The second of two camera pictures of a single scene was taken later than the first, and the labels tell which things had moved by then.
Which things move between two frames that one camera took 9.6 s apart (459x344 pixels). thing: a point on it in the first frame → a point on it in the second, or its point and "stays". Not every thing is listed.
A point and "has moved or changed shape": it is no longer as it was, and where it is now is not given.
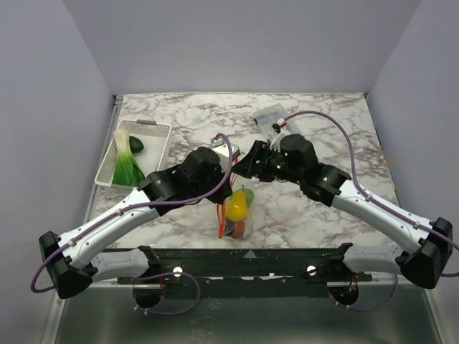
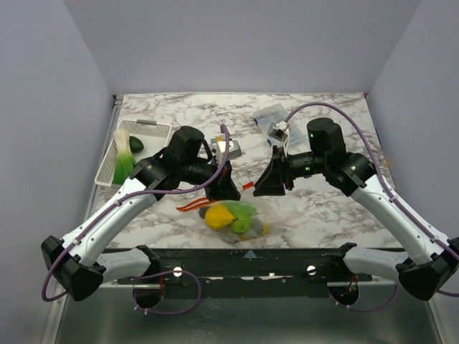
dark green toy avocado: (135, 145) stays
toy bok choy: (128, 172) stays
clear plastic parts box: (267, 117) stays
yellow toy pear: (237, 209) → (218, 217)
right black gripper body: (257, 162) → (282, 171)
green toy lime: (249, 196) → (241, 225)
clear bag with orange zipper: (234, 216) has moved or changed shape
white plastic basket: (155, 137) stays
